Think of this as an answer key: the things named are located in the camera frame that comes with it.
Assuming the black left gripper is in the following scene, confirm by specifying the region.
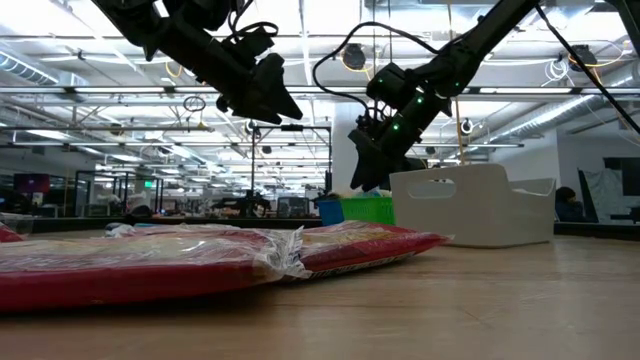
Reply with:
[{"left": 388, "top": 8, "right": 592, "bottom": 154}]
[{"left": 197, "top": 39, "right": 304, "bottom": 125}]

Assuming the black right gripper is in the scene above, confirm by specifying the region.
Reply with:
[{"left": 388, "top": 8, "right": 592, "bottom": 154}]
[{"left": 348, "top": 62, "right": 451, "bottom": 193}]

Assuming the large red snack package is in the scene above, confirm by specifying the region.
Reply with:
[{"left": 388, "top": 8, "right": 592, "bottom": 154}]
[{"left": 0, "top": 222, "right": 314, "bottom": 312}]

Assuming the white building column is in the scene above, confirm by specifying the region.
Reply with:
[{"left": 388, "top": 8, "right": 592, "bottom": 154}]
[{"left": 332, "top": 102, "right": 374, "bottom": 196}]

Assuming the black computer monitor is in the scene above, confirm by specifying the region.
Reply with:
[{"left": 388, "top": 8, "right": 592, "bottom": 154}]
[{"left": 399, "top": 156, "right": 429, "bottom": 174}]

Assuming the green plastic basket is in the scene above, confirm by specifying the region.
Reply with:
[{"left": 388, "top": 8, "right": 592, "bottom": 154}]
[{"left": 339, "top": 196, "right": 396, "bottom": 226}]

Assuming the blue plastic basket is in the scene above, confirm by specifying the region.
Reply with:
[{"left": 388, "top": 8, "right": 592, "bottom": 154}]
[{"left": 315, "top": 199, "right": 346, "bottom": 227}]

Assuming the far red snack packet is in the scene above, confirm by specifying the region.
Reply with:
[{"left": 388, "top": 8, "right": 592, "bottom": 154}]
[{"left": 287, "top": 219, "right": 449, "bottom": 281}]

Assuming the white plastic storage bin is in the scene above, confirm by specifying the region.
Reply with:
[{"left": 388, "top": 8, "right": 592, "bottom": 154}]
[{"left": 388, "top": 163, "right": 557, "bottom": 250}]

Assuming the background robot workstation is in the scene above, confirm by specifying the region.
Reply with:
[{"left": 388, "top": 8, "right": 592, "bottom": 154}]
[{"left": 209, "top": 123, "right": 334, "bottom": 219}]

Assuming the person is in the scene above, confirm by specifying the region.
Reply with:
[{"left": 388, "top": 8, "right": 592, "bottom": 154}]
[{"left": 554, "top": 186, "right": 584, "bottom": 224}]

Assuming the clear plastic container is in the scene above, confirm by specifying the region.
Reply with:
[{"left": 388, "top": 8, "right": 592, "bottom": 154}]
[{"left": 0, "top": 212, "right": 35, "bottom": 237}]

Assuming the black right arm cable loop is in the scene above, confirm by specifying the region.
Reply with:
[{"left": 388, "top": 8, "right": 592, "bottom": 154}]
[{"left": 312, "top": 21, "right": 441, "bottom": 119}]

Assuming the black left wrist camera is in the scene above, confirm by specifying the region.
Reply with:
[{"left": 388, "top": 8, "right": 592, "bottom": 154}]
[{"left": 222, "top": 20, "right": 280, "bottom": 59}]

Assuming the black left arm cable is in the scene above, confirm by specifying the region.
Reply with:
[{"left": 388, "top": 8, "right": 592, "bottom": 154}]
[{"left": 227, "top": 0, "right": 280, "bottom": 44}]

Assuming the black ceiling cable reel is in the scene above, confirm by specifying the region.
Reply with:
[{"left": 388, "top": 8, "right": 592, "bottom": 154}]
[
  {"left": 568, "top": 43, "right": 599, "bottom": 73},
  {"left": 342, "top": 43, "right": 368, "bottom": 71}
]

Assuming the long black diagonal cable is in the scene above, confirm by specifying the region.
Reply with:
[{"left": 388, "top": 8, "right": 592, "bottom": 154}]
[{"left": 534, "top": 3, "right": 640, "bottom": 135}]

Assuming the dark wall television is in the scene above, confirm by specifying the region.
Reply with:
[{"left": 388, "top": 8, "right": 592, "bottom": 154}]
[{"left": 13, "top": 172, "right": 51, "bottom": 195}]

